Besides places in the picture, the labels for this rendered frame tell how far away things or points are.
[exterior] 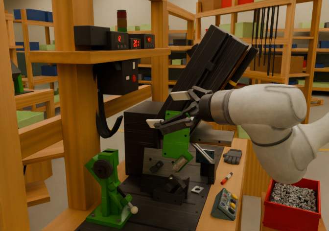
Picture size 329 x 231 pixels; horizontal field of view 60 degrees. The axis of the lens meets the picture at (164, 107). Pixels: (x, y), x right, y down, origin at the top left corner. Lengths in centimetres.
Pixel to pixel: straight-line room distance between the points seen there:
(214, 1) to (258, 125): 456
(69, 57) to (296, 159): 75
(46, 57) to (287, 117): 80
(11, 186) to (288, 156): 75
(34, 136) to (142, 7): 1008
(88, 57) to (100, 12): 1074
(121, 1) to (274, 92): 1082
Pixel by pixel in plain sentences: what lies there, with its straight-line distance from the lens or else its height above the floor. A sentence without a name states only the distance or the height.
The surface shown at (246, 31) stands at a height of 174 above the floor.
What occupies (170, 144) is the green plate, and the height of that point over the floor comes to 113.
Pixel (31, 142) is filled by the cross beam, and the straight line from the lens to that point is 110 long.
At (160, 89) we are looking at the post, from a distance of 207.
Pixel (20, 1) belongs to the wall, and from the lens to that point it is 1393.
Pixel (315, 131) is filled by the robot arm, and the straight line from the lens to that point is 78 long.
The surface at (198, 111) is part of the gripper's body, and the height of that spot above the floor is 139.
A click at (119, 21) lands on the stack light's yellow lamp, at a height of 168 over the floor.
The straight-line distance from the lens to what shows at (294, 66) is 407.
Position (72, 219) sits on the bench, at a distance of 128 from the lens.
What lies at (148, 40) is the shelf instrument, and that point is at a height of 158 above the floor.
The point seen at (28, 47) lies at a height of 150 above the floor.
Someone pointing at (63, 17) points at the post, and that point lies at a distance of 115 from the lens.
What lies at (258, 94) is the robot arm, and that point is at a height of 146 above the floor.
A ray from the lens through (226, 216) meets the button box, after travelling 120.
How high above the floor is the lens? 157
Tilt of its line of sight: 13 degrees down
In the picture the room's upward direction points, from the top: straight up
